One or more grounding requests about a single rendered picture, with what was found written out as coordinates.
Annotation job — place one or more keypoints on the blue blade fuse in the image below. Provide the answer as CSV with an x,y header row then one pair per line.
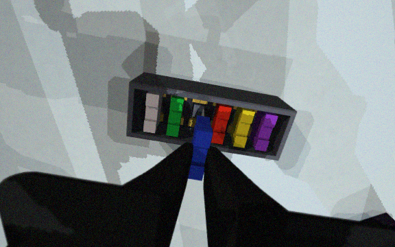
x,y
201,141

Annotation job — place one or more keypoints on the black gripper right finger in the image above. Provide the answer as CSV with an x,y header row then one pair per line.
x,y
240,214

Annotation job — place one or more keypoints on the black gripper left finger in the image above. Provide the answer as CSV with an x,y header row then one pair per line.
x,y
140,213

